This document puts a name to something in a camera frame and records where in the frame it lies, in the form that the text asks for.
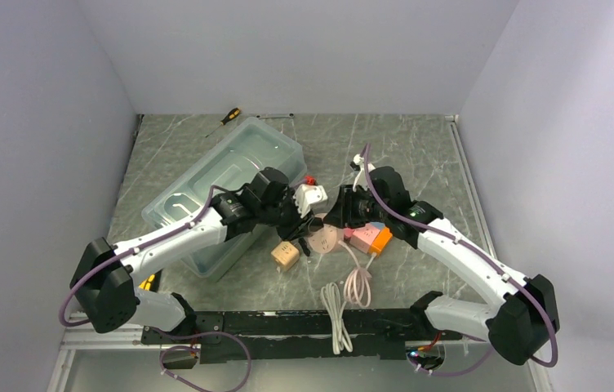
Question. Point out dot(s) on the pink square socket adapter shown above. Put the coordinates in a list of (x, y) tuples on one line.
[(362, 238)]

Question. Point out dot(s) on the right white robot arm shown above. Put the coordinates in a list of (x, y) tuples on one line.
[(518, 315)]

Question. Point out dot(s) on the small orange black screwdriver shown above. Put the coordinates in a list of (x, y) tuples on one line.
[(229, 117)]

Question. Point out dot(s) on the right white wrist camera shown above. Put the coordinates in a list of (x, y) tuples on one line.
[(357, 163)]

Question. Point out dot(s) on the beige cube socket adapter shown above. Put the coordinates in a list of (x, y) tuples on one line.
[(285, 255)]

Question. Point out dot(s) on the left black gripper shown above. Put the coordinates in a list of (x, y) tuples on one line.
[(300, 227)]

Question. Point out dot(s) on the round pink power socket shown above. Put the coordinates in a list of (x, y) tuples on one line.
[(325, 240)]

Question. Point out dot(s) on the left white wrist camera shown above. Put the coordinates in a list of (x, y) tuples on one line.
[(308, 195)]

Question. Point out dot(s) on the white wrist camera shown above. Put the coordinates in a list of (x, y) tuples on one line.
[(308, 195), (357, 163)]

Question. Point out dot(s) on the aluminium frame rail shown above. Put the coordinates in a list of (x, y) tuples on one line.
[(86, 338)]

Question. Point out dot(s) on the blue small adapter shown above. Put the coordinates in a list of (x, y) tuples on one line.
[(376, 224)]

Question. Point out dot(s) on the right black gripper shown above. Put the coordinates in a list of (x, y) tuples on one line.
[(342, 214)]

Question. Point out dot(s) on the yellow black screwdriver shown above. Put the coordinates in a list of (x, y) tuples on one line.
[(151, 283)]

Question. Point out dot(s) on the orange power strip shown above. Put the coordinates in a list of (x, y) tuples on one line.
[(380, 242)]

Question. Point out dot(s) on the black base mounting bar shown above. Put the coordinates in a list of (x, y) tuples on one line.
[(299, 334)]

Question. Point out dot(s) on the clear plastic storage box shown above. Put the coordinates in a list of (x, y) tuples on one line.
[(250, 147)]

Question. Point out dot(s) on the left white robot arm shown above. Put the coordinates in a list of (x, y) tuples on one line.
[(106, 283)]

